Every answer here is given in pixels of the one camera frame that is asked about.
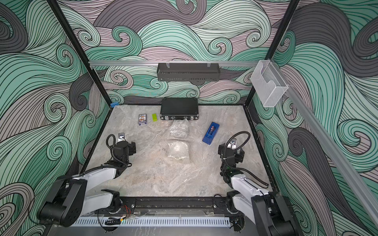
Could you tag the black hard case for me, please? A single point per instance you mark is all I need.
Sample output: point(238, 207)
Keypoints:
point(179, 109)

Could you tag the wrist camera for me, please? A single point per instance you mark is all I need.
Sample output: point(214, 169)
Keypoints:
point(121, 137)
point(232, 144)

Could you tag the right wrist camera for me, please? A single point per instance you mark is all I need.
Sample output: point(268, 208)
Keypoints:
point(232, 144)

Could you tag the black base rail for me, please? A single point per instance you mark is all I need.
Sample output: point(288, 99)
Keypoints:
point(217, 204)

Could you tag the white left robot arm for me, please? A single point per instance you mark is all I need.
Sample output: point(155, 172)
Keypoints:
point(69, 199)

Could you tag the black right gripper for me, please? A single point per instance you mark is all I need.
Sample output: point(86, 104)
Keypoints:
point(239, 156)

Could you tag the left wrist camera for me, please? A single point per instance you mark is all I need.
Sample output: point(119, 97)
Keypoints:
point(121, 137)

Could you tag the clear bubble wrap sheet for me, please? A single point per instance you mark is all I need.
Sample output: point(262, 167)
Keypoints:
point(178, 150)
point(179, 128)

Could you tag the blue playing cards box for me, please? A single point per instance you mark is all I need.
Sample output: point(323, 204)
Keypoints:
point(142, 119)

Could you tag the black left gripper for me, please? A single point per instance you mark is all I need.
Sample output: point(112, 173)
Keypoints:
point(131, 148)

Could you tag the white slotted cable duct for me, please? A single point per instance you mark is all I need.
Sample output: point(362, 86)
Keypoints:
point(155, 222)

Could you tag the clear acrylic wall holder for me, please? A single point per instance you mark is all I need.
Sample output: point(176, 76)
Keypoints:
point(269, 83)

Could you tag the blue tape dispenser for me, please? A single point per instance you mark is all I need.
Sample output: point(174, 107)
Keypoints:
point(211, 133)

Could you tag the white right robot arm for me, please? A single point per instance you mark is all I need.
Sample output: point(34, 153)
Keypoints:
point(267, 210)

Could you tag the black wall shelf tray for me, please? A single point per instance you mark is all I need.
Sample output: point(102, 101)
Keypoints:
point(188, 72)

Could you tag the green toy brick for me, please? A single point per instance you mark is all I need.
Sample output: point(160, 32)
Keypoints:
point(154, 116)

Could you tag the blue toy brick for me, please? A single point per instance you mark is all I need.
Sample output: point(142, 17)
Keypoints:
point(114, 104)

